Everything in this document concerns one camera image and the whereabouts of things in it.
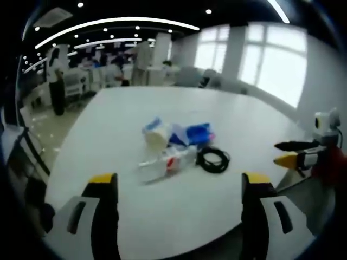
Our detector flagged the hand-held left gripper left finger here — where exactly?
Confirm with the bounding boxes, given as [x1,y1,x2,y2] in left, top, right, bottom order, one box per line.
[44,173,121,260]

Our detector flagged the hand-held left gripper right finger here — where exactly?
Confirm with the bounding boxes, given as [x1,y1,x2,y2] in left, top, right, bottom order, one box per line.
[241,172,317,260]

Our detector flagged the black cable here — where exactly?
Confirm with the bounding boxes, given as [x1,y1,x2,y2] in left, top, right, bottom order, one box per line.
[195,146,231,174]

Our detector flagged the blue plastic bag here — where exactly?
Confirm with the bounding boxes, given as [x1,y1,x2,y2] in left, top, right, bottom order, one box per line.
[185,122,212,145]

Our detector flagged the white tissue roll pack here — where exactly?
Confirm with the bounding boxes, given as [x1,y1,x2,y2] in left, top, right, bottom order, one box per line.
[142,116,171,152]

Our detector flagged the blue and white packet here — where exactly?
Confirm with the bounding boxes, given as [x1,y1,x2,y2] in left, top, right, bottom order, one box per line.
[168,123,190,146]

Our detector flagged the white window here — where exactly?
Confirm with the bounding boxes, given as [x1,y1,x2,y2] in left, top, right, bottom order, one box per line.
[194,23,309,109]

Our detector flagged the white table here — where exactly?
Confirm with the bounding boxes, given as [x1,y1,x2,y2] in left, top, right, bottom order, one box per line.
[44,86,312,254]

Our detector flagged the grey chair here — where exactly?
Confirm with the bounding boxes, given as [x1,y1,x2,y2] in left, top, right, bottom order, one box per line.
[175,66,203,88]

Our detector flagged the white shelf cart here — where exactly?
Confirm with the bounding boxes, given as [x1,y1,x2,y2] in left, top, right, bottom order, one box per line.
[63,67,92,101]

